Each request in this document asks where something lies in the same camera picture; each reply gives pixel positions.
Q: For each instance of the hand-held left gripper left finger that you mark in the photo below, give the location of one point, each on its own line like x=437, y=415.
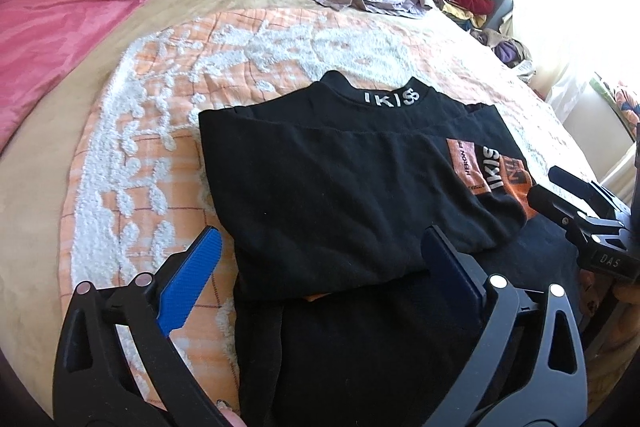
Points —
x=192, y=277

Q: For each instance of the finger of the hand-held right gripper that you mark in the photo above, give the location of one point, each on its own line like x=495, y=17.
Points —
x=555, y=204
x=572, y=182

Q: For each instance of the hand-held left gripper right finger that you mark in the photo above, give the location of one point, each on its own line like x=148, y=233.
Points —
x=450, y=267

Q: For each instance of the black sweater with orange cuffs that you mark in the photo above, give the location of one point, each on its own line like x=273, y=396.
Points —
x=325, y=187

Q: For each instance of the person's right hand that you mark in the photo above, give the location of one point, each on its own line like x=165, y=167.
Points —
x=627, y=295

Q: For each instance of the colourful patterned cloth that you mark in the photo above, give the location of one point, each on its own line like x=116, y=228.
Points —
x=627, y=103

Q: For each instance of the green object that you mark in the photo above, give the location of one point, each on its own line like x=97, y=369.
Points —
x=597, y=88

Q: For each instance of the white curtain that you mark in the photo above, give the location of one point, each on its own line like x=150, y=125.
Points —
x=565, y=72

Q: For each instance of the orange and white fleece blanket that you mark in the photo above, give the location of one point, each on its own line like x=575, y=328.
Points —
x=165, y=107

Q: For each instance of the grey chair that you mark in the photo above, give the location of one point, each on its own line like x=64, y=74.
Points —
x=502, y=7

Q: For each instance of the pink blanket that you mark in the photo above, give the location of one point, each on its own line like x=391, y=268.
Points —
x=60, y=22

